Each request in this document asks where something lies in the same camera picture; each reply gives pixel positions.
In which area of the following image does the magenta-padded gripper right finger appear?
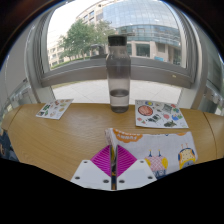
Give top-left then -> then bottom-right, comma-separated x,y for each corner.
116,144 -> 158,191

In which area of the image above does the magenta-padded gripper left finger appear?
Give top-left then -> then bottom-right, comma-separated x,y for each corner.
70,144 -> 113,192

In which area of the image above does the large sticker sheet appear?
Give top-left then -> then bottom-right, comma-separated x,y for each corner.
134,99 -> 190,130

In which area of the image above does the small sticker sheet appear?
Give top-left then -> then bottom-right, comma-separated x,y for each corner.
35,98 -> 75,121

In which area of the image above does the dark chair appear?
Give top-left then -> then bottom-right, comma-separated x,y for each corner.
0,128 -> 18,163

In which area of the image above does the clear bottle with black cap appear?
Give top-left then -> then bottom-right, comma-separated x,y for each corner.
105,34 -> 132,114

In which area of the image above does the green tree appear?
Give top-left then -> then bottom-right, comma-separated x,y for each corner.
59,19 -> 116,61

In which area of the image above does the glass-fronted building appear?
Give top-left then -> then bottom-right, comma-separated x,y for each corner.
46,0 -> 188,66

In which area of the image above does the white rail with round knobs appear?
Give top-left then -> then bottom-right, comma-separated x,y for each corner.
203,84 -> 224,108

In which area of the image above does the grey window handle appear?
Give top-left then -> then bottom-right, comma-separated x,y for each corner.
89,43 -> 108,60

